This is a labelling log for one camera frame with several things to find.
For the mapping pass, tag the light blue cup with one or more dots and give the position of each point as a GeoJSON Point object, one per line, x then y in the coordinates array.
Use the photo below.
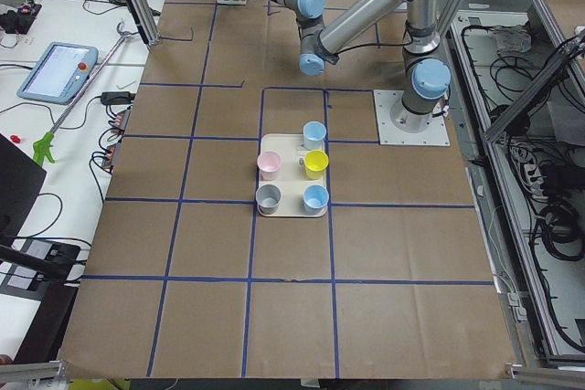
{"type": "Point", "coordinates": [315, 199]}
{"type": "Point", "coordinates": [314, 133]}

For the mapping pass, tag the pink cup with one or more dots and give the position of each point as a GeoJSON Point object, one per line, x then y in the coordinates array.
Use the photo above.
{"type": "Point", "coordinates": [269, 164]}

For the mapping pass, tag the yellow cup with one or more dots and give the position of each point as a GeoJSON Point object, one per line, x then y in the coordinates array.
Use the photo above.
{"type": "Point", "coordinates": [315, 164]}

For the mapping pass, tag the grey cup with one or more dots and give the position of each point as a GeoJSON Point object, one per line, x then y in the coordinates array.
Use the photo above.
{"type": "Point", "coordinates": [268, 198]}

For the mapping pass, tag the black power adapter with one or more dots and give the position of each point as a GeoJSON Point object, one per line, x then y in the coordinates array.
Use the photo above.
{"type": "Point", "coordinates": [116, 98]}

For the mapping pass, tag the cream serving tray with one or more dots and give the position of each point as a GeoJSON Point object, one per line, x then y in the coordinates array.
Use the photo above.
{"type": "Point", "coordinates": [292, 180]}

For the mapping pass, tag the blue teach pendant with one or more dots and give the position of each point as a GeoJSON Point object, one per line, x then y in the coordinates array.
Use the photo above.
{"type": "Point", "coordinates": [60, 73]}

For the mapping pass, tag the black monitor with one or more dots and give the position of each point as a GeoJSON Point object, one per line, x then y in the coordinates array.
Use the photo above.
{"type": "Point", "coordinates": [21, 182]}

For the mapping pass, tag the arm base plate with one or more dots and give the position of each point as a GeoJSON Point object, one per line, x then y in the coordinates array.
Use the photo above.
{"type": "Point", "coordinates": [399, 127]}

